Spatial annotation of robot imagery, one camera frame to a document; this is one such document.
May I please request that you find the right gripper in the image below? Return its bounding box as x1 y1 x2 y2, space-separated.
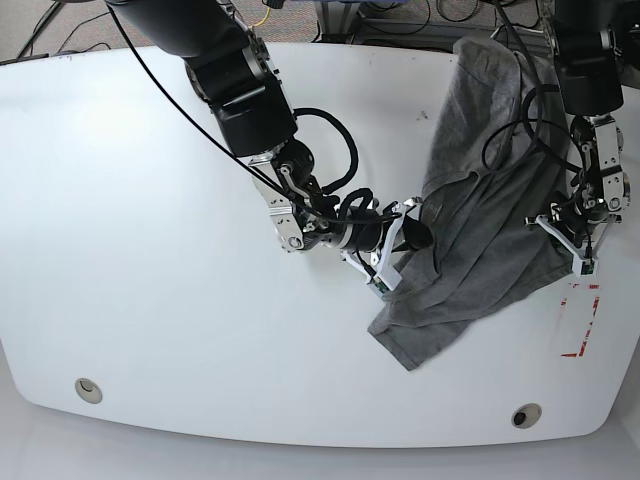
329 197 434 280

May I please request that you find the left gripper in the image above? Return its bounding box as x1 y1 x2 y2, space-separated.
524 199 622 265

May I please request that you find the grey t-shirt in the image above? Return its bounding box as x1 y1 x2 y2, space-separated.
368 37 572 371

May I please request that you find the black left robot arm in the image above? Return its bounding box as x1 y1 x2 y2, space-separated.
532 1 639 276

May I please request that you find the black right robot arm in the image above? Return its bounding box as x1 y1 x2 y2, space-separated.
107 1 433 282

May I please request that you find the red tape marking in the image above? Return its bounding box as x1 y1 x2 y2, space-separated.
556 283 602 358

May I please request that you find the right table grommet hole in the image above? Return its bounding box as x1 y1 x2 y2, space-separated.
511 403 542 429

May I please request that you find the table grommet hole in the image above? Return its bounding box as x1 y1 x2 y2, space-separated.
511 403 542 429
75 378 103 405

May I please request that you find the left table grommet hole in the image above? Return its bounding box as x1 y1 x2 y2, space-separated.
75 378 103 405

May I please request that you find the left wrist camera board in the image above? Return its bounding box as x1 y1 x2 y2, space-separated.
572 257 598 277

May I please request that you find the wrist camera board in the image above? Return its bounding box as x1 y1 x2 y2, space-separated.
367 279 389 299
572 257 598 277

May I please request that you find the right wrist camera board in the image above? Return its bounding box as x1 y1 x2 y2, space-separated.
367 279 389 299

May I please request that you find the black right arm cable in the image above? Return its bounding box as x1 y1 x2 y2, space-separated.
107 0 401 226

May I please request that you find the aluminium frame post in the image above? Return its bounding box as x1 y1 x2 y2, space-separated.
315 1 364 44

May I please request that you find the black floor cables left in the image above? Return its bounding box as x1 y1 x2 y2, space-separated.
17 0 126 59

